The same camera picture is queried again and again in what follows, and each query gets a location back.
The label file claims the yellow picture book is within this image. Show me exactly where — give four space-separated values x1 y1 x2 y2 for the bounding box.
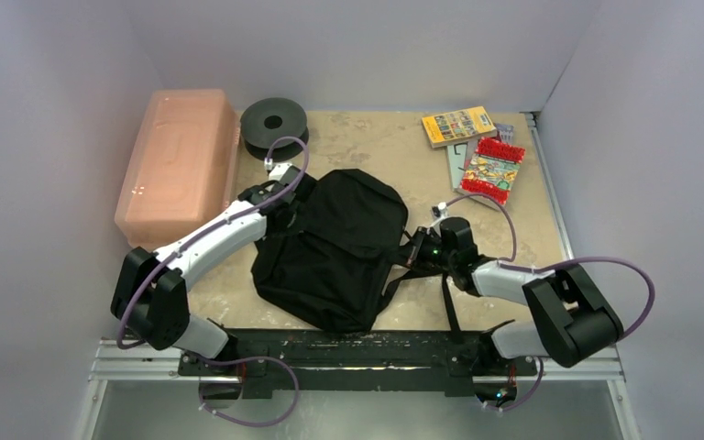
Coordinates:
421 106 497 149

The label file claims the black student backpack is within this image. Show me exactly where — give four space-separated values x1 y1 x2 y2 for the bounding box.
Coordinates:
251 169 443 334

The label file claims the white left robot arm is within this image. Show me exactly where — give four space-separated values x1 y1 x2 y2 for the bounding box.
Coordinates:
110 163 316 375

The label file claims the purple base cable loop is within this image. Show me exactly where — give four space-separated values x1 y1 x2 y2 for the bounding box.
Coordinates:
197 355 303 429

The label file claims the small patterned card pack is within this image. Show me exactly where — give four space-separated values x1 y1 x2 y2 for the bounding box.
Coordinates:
494 123 514 145

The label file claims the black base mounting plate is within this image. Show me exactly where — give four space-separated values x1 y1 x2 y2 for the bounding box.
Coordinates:
178 329 538 400

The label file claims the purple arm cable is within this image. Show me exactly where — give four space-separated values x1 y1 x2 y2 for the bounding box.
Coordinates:
115 136 311 351
443 192 657 341

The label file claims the aluminium frame rail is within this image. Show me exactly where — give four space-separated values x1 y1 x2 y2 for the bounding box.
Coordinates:
87 112 642 440

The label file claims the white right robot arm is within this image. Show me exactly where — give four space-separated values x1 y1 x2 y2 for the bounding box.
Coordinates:
401 217 624 373

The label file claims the black filament spool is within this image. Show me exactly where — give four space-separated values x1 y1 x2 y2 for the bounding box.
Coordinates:
240 97 310 160

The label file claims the grey thin booklet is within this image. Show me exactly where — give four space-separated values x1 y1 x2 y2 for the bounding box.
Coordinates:
446 143 468 189

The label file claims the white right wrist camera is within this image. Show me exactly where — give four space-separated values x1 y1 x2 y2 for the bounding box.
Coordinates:
431 202 448 221

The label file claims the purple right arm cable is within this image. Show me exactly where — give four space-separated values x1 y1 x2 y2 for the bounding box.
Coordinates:
443 192 657 341

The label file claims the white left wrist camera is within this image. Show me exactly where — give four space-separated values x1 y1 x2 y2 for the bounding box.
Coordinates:
264 159 293 182

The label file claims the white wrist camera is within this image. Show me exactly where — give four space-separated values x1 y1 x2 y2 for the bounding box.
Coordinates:
431 202 448 221
264 159 293 182

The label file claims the translucent pink storage box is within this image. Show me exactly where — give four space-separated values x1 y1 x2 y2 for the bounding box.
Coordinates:
115 89 240 250

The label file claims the red comic book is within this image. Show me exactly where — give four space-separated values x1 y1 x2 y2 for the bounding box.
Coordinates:
456 137 526 206

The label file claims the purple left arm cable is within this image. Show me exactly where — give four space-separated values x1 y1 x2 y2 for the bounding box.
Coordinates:
115 136 311 351

